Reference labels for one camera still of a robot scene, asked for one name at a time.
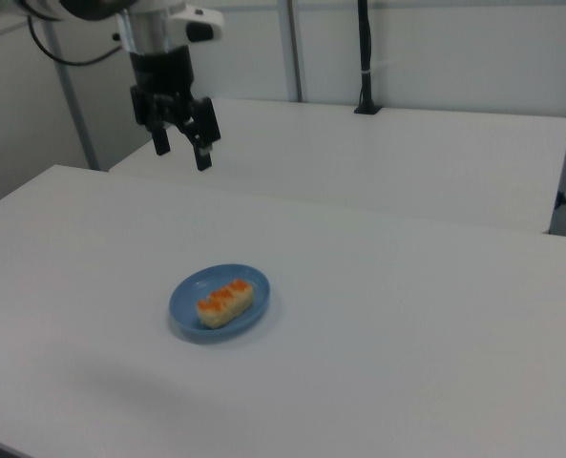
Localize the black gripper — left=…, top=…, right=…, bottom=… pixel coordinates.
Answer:
left=128, top=44, right=223, bottom=172

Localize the orange glazed bread loaf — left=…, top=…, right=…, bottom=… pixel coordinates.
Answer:
left=196, top=279, right=255, bottom=330

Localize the blue round plate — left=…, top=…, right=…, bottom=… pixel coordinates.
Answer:
left=168, top=262, right=272, bottom=345

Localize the white side table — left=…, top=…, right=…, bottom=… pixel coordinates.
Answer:
left=108, top=97, right=566, bottom=236

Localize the black pole stand with clamp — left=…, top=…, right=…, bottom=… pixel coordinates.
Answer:
left=353, top=0, right=385, bottom=116

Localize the grey metal partition post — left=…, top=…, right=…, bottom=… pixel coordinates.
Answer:
left=41, top=18, right=100, bottom=172
left=277, top=0, right=308, bottom=103

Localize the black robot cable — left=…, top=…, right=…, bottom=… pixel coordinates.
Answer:
left=26, top=15, right=122, bottom=67

